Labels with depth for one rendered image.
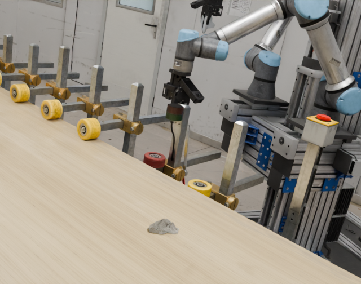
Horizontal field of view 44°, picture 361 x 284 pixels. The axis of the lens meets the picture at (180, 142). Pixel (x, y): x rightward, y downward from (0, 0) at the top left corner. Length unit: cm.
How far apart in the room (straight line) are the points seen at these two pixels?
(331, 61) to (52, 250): 124
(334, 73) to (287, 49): 247
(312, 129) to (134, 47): 414
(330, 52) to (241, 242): 89
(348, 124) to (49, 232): 166
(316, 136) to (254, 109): 109
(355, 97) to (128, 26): 384
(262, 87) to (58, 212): 146
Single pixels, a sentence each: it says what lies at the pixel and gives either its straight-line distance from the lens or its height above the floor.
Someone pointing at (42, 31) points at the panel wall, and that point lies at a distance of 652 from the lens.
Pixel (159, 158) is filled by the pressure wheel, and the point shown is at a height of 91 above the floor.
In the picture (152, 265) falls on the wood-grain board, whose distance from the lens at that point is 106.
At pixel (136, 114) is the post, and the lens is 180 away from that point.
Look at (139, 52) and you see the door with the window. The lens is 527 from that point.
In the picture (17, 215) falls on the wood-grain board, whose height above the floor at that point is 90.
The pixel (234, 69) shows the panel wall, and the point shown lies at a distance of 454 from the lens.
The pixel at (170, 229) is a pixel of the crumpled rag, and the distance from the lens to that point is 119.
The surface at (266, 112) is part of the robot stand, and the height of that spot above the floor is 96.
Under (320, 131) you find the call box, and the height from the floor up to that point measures 120.
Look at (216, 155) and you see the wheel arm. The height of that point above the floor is 85.
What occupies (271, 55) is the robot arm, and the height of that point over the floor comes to 126.
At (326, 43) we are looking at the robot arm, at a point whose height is 140.
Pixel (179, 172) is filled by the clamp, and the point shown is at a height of 86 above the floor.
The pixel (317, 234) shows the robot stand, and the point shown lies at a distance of 260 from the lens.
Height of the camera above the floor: 150
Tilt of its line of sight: 19 degrees down
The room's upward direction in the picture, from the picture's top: 11 degrees clockwise
